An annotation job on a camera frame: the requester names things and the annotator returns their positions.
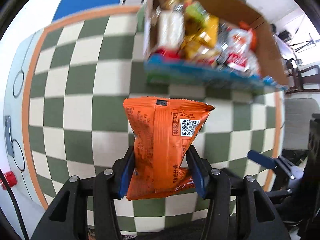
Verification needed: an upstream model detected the orange snack bag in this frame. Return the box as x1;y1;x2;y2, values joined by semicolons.
123;97;214;200

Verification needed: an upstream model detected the yellow black snack bag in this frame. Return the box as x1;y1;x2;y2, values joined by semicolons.
180;14;222;61

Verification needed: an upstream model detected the dark wooden chair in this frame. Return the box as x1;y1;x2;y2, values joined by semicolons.
285;59;319;95

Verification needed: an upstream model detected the white red chicken feet packet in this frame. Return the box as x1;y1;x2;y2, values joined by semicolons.
221;28;260;76

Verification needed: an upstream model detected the red cola can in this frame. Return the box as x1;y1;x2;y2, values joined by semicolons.
3;171;18;187

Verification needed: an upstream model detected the green checkered table mat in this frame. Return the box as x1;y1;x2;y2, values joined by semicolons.
21;4;286;235

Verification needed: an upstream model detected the blue smartphone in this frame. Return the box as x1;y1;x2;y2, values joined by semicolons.
4;115;14;157

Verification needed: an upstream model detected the cardboard milk box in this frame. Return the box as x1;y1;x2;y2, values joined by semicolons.
144;0;288;91

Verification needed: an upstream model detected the black charging cable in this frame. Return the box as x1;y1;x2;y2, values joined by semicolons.
0;69;30;240

